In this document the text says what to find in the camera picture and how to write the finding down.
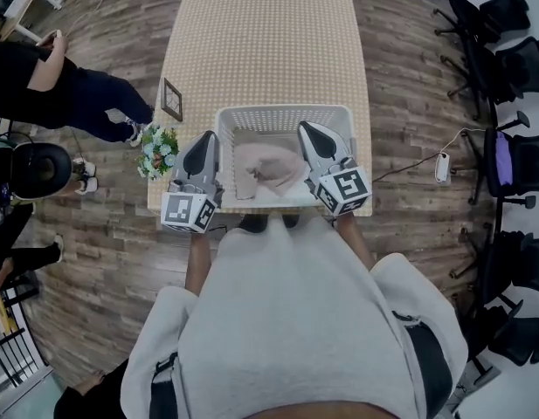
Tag flower bouquet in pot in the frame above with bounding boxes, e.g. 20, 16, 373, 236
136, 124, 181, 182

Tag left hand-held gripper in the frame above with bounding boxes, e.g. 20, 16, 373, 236
160, 130, 225, 235

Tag beige clothes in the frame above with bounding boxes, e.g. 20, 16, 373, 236
232, 141, 308, 201

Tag white desk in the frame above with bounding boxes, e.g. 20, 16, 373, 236
0, 0, 68, 45

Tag white power strip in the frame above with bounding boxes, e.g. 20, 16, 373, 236
434, 152, 452, 187

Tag white plastic laundry basket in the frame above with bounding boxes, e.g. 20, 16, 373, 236
215, 104, 356, 214

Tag black power cable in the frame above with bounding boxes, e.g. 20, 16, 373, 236
371, 155, 440, 182

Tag person's left forearm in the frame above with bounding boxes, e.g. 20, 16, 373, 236
184, 231, 225, 296

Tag person's grey sweatshirt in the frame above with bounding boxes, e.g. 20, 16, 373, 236
120, 210, 470, 419

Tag white power cable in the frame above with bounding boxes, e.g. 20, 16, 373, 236
441, 127, 471, 155

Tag purple cloth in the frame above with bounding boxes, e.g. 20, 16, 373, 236
495, 131, 515, 187

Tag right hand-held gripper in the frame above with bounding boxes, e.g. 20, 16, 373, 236
297, 120, 374, 216

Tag black harness strap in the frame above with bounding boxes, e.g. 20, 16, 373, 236
393, 311, 453, 419
149, 351, 181, 419

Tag black office chair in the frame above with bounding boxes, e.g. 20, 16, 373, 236
443, 36, 539, 121
467, 297, 539, 368
467, 110, 539, 209
450, 223, 539, 309
432, 0, 532, 45

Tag orange checkered tablecloth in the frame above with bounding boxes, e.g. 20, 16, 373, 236
146, 0, 375, 217

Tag person's right forearm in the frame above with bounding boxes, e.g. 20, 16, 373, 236
336, 214, 377, 272

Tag dark wooden picture frame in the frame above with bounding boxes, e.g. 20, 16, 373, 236
160, 77, 183, 122

